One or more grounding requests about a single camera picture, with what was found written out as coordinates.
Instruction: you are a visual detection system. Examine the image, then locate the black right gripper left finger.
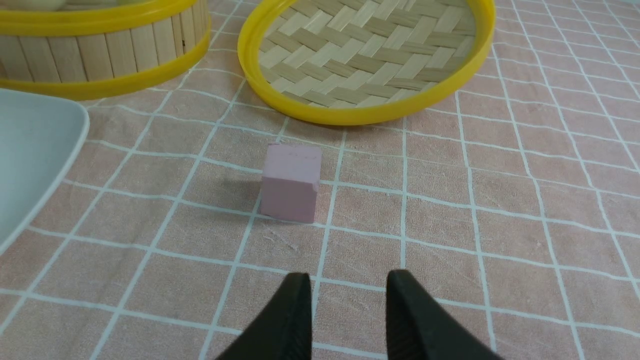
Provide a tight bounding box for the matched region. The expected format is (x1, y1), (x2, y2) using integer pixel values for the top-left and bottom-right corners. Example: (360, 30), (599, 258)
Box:
(217, 272), (313, 360)

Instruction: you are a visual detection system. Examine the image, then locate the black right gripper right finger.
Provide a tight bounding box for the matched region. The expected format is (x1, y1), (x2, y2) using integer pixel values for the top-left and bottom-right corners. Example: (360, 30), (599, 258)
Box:
(386, 269), (501, 360)

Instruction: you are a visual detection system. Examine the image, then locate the white square plate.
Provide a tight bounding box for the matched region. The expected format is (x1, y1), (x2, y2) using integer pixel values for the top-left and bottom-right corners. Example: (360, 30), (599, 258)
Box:
(0, 89), (90, 253)

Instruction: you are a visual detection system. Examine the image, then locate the pink cube block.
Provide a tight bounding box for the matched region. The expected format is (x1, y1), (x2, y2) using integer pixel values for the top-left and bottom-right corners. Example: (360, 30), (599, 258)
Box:
(259, 143), (322, 224)

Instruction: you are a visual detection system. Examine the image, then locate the pink checkered tablecloth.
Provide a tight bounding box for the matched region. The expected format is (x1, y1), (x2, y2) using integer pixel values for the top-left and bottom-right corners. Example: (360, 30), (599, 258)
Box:
(1, 0), (640, 360)

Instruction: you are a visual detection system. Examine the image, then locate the bamboo steamer lid yellow rim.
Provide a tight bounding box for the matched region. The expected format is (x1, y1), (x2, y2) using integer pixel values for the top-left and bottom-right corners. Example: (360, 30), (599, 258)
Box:
(237, 0), (496, 126)

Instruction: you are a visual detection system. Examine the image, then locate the bamboo steamer basket yellow rim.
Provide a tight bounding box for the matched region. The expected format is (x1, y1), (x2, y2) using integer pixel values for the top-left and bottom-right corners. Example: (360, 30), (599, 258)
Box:
(0, 0), (211, 101)

